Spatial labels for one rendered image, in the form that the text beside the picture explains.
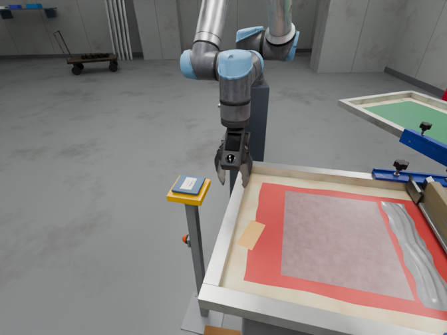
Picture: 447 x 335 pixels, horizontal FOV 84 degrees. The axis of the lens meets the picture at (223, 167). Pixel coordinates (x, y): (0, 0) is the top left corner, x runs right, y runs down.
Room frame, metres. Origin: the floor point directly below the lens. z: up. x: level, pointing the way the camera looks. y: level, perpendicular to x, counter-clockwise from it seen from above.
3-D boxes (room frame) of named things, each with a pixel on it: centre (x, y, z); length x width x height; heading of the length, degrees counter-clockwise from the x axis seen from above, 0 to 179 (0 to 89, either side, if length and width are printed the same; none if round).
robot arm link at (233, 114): (0.60, -0.03, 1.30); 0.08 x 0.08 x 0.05
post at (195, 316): (0.73, 0.13, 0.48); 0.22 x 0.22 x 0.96; 76
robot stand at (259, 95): (1.21, -0.13, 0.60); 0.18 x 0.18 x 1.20; 0
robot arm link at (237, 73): (0.60, -0.03, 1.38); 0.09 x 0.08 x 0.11; 159
